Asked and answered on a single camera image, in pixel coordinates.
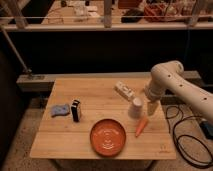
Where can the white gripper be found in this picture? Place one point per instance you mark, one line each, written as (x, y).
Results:
(151, 107)

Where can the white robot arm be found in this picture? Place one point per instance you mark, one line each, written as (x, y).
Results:
(167, 76)

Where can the black eraser block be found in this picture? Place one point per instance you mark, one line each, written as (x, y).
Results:
(76, 110)

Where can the orange toy carrot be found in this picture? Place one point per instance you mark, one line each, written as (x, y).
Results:
(142, 124)

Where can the white rectangular box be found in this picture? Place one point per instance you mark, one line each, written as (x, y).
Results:
(124, 91)

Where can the wooden table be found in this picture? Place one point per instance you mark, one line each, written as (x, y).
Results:
(62, 138)

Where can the orange plate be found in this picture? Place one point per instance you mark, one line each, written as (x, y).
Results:
(107, 137)

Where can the black power adapter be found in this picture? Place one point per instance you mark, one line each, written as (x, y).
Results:
(207, 129)

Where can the blue sponge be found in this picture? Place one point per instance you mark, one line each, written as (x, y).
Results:
(59, 110)

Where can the grey metal ledge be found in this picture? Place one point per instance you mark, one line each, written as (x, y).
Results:
(44, 82)

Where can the diagonal metal pole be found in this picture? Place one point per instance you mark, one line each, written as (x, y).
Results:
(26, 69)

